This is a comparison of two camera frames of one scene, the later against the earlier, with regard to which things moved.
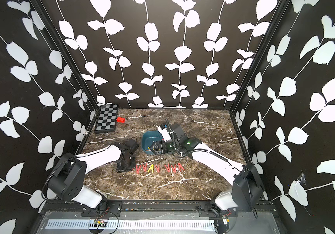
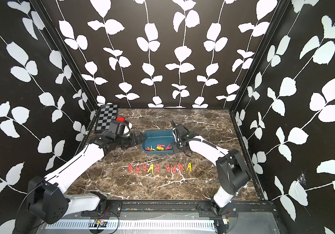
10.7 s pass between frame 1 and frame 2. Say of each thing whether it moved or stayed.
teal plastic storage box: stayed
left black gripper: moved
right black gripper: moved
